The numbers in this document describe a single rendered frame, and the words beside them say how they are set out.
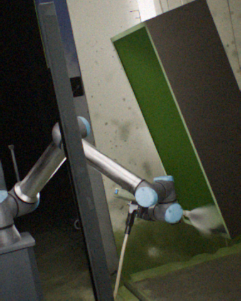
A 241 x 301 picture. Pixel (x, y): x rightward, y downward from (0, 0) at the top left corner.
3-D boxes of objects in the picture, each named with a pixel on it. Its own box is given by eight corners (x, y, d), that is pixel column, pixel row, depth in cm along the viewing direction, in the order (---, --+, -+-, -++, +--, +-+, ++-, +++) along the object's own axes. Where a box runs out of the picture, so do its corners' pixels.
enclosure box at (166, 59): (231, 197, 371) (160, 17, 355) (285, 210, 314) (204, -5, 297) (184, 222, 362) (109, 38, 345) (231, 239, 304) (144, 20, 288)
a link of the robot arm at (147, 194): (44, 118, 283) (156, 192, 256) (61, 115, 294) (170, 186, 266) (38, 139, 288) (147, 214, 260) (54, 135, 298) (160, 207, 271)
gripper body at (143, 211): (132, 216, 294) (146, 219, 284) (136, 199, 295) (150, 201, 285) (144, 220, 298) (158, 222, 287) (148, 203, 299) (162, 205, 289)
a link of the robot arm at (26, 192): (-6, 204, 330) (61, 111, 292) (16, 195, 344) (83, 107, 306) (10, 224, 326) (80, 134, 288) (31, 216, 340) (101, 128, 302)
